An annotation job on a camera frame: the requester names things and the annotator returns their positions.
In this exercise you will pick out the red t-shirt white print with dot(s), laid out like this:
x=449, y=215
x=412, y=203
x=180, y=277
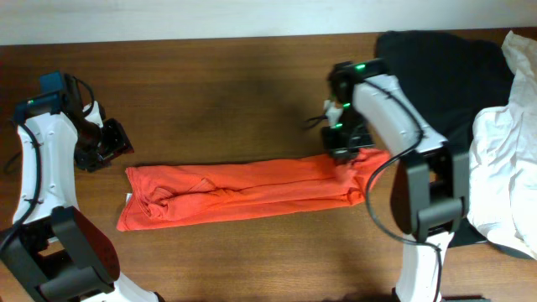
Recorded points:
x=185, y=195

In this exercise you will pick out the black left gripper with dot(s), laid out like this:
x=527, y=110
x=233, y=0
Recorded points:
x=121, y=145

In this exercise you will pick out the white garment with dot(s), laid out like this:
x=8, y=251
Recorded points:
x=503, y=157

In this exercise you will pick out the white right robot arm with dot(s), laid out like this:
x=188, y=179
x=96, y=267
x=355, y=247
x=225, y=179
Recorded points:
x=430, y=194

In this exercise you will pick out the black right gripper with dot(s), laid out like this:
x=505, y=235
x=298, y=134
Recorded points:
x=341, y=151

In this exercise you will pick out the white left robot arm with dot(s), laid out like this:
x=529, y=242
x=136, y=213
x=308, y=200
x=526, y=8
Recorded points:
x=52, y=249

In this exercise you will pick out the black garment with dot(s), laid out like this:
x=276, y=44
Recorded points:
x=448, y=79

